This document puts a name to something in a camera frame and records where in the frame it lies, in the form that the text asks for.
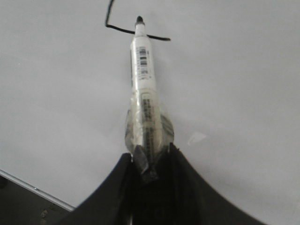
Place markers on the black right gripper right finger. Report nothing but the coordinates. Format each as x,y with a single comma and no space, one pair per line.
171,192

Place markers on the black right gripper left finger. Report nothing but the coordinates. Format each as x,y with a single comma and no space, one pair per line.
109,203

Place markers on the white dry-erase marker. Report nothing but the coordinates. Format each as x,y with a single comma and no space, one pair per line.
149,130

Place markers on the white whiteboard with aluminium frame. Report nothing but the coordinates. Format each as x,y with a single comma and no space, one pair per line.
229,78

